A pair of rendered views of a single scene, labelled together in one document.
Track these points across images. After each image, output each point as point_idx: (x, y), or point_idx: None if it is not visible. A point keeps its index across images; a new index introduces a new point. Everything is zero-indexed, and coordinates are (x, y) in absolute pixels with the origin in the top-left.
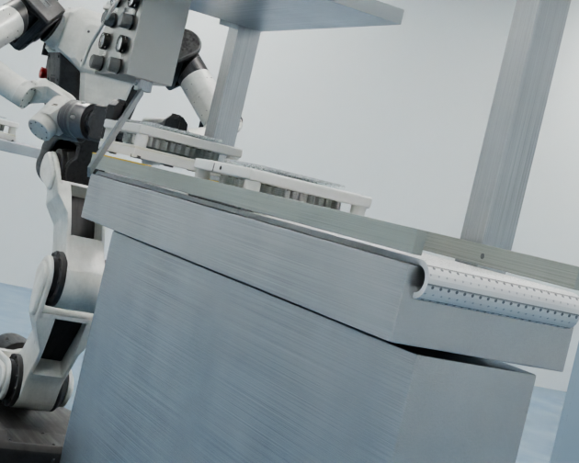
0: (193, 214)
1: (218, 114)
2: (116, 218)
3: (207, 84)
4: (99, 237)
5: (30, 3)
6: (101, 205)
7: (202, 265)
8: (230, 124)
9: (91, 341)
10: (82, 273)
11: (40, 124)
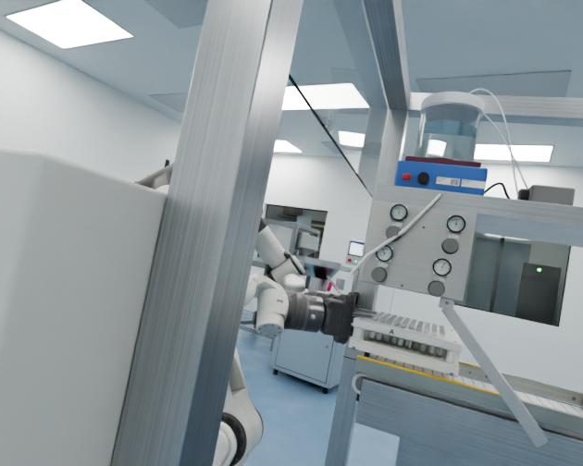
0: None
1: (375, 286)
2: (464, 445)
3: (274, 237)
4: (241, 384)
5: None
6: (412, 422)
7: None
8: (377, 291)
9: None
10: (252, 429)
11: (279, 326)
